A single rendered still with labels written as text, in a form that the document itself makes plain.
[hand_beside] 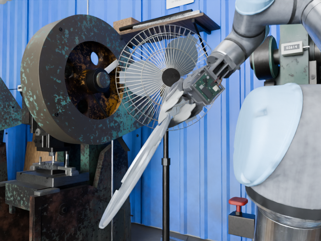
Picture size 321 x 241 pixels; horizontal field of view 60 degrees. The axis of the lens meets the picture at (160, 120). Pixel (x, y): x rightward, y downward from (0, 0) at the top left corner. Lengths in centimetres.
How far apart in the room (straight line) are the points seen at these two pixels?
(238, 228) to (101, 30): 144
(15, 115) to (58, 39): 195
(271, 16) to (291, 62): 53
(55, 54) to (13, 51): 330
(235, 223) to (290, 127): 84
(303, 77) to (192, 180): 177
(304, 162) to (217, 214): 238
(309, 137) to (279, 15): 41
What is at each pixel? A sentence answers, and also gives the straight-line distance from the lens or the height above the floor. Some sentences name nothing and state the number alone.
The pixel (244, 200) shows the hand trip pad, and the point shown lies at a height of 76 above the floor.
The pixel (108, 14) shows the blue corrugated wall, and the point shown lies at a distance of 355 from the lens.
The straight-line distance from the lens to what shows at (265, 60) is 124.
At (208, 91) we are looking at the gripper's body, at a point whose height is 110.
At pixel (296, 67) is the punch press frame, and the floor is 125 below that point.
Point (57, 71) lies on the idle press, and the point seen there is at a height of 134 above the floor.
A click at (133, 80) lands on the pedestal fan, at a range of 153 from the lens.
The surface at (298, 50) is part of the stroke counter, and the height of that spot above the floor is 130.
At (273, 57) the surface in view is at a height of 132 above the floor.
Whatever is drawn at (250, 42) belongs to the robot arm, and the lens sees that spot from 72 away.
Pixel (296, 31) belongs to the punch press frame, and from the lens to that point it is 120.
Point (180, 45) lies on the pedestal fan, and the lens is 158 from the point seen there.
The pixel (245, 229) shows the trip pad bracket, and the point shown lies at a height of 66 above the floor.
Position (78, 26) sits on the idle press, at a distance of 183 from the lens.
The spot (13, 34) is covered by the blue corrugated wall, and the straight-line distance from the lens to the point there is 504.
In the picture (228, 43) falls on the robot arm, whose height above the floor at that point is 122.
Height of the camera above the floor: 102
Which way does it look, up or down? 2 degrees up
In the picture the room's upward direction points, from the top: straight up
